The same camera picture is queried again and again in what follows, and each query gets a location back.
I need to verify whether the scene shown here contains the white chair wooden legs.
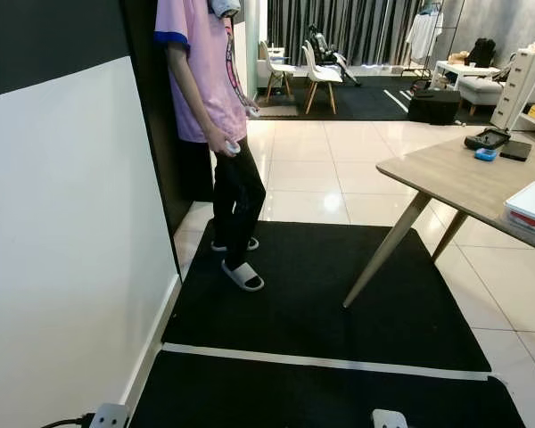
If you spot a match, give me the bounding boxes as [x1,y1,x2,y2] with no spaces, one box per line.
[302,42,345,115]
[256,40,295,101]

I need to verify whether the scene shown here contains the black game controller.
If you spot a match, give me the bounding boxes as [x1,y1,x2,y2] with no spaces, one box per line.
[464,128,512,152]

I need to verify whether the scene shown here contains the black flat wallet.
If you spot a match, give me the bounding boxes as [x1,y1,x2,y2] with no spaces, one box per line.
[498,139,534,163]

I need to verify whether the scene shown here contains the black box ottoman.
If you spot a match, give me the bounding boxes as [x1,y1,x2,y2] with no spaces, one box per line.
[407,89,464,126]

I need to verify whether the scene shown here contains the black room rug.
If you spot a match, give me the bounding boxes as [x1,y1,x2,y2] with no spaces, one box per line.
[254,74,496,123]

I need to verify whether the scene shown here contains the white floor tape strip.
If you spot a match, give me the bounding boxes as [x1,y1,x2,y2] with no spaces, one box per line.
[160,342,493,383]

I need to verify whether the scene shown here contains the white coffee table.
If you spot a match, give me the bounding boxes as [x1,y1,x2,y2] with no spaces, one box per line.
[434,60,502,90]

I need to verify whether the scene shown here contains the white drawer unit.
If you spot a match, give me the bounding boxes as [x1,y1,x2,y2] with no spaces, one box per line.
[490,49,535,132]

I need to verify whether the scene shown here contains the striped grey curtain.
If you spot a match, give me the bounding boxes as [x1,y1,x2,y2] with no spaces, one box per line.
[266,0,496,68]

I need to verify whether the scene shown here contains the black floor mat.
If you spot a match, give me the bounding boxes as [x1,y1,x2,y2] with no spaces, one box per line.
[129,350,527,428]
[160,220,493,373]

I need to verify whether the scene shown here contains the black bag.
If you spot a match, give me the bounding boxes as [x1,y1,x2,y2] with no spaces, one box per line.
[465,37,498,69]

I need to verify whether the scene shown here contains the wooden table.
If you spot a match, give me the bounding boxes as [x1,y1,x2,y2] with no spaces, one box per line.
[342,134,535,309]

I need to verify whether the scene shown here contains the white hanging garment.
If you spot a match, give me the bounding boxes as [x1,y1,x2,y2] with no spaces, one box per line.
[407,7,447,63]

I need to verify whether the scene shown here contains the black seated robot figure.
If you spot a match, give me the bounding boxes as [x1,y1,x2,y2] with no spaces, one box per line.
[307,24,361,87]

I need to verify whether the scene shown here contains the grey upholstered stool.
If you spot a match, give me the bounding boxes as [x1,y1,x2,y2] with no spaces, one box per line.
[457,75,507,115]

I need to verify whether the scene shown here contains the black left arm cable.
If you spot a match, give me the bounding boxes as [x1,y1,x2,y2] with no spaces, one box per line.
[40,413,96,428]

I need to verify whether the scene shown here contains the person in pink shirt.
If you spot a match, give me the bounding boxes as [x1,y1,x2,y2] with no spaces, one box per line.
[153,0,268,292]

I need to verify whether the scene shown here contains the white food container red rim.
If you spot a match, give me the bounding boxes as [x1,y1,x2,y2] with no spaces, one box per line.
[503,181,535,235]

